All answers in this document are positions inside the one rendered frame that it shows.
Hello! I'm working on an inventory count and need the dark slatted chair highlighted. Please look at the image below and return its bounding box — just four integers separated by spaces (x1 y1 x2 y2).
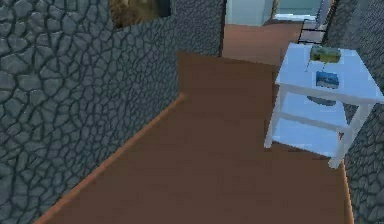
297 0 335 45

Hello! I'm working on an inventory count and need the white side table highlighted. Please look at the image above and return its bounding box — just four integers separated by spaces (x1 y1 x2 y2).
263 42 384 170

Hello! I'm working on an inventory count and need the dark grey round dish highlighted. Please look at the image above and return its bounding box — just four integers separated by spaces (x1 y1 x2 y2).
306 95 338 107

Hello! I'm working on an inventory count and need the brown framed wall picture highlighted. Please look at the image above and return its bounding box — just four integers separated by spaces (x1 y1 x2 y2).
109 0 173 30

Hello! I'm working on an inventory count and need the green box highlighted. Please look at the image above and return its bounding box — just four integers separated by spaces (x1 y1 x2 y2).
310 45 342 64

